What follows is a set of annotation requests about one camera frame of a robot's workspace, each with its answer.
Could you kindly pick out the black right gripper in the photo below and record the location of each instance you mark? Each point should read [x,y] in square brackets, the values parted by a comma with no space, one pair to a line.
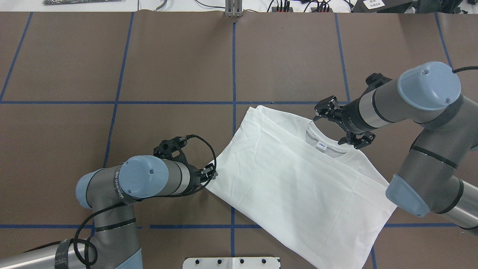
[350,115]

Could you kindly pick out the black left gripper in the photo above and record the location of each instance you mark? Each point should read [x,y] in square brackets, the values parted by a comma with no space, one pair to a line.
[193,177]

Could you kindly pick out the white long-sleeve printed shirt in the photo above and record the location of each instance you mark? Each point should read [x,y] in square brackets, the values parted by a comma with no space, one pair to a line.
[324,201]

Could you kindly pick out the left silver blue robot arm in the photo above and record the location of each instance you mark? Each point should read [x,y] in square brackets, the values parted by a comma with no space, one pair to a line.
[108,238]

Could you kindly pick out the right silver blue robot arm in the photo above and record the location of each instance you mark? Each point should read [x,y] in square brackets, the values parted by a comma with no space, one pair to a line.
[429,95]

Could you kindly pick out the orange black adapter box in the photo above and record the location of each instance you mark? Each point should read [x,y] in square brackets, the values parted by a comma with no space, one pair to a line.
[280,6]
[319,6]

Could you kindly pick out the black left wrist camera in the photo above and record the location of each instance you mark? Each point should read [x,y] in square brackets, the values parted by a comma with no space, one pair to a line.
[172,150]

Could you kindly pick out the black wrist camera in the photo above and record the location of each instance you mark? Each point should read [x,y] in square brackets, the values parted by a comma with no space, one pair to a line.
[374,81]
[172,150]

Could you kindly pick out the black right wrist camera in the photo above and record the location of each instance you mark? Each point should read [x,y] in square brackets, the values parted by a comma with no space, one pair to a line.
[374,81]

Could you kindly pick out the aluminium frame post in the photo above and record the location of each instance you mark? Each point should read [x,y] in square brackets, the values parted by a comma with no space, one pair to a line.
[233,8]

